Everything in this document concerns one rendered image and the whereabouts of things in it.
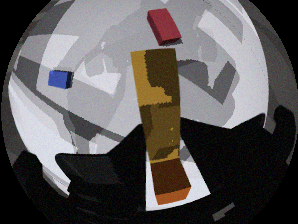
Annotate small blue block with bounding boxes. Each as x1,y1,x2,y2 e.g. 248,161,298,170
48,71,72,89

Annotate orange rectangular bar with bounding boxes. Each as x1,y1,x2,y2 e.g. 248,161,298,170
130,48,192,205

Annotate red block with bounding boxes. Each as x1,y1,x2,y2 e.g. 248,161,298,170
146,8,182,45

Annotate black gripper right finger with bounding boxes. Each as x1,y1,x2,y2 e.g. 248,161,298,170
180,113,265,193

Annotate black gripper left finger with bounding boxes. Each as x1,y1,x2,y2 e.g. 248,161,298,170
55,123,146,212

